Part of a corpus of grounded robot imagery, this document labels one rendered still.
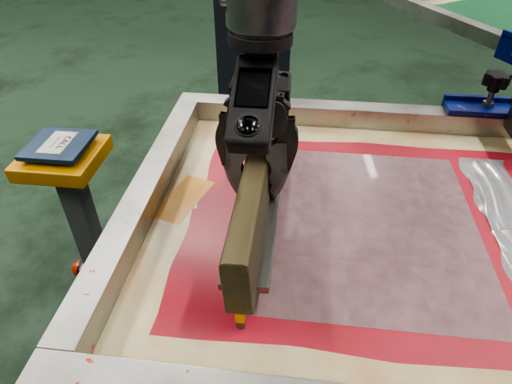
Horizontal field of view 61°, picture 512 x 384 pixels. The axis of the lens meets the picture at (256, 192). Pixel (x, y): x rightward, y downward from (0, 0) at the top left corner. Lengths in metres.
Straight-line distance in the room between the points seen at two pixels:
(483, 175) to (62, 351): 0.62
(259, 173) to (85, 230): 0.46
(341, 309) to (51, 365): 0.29
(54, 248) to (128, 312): 1.58
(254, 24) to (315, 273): 0.29
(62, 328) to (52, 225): 1.74
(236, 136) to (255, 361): 0.22
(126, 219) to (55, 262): 1.46
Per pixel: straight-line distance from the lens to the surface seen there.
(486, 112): 0.85
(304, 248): 0.56
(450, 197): 0.69
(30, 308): 1.88
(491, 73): 0.85
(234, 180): 0.55
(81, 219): 0.87
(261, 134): 0.43
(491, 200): 0.71
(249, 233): 0.43
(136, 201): 0.59
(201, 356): 0.47
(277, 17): 0.46
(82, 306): 0.49
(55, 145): 0.79
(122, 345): 0.49
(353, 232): 0.59
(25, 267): 2.05
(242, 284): 0.42
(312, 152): 0.74
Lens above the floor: 1.35
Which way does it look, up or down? 38 degrees down
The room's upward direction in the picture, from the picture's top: straight up
